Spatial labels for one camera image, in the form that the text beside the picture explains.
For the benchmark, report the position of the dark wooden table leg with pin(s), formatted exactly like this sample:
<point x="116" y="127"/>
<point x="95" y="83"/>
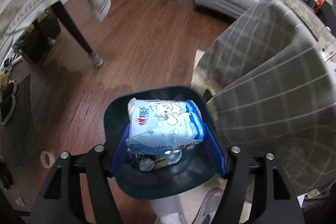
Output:
<point x="76" y="37"/>

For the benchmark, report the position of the black box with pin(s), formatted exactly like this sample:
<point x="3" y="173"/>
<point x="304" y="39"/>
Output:
<point x="39" y="40"/>

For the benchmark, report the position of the pair of grey shoes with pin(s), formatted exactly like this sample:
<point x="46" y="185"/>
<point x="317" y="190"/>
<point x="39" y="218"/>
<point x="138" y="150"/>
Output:
<point x="6" y="106"/>

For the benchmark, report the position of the shelf with beige lace cloth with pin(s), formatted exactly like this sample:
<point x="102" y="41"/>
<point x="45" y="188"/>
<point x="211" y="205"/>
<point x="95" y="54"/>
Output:
<point x="302" y="11"/>

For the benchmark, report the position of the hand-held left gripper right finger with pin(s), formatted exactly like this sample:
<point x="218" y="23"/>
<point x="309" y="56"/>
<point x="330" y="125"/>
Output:
<point x="216" y="153"/>

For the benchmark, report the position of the beige tape roll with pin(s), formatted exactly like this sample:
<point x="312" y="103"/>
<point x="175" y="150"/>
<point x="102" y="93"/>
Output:
<point x="46" y="159"/>

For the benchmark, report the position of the light blue tissue packet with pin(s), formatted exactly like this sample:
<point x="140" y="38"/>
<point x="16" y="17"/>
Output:
<point x="162" y="121"/>

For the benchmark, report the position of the dark teal trash bin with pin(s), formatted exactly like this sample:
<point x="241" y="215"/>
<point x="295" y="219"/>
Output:
<point x="147" y="182"/>

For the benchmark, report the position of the dark floor mat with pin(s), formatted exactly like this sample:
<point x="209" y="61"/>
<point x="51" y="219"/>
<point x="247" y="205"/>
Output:
<point x="22" y="121"/>

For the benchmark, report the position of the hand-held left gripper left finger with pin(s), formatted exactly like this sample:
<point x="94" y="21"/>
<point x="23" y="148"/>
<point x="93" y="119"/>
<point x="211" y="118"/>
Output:
<point x="119" y="153"/>

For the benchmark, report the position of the round table grey checked tablecloth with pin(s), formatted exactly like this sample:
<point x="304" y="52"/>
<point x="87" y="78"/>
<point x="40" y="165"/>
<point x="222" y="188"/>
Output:
<point x="275" y="82"/>

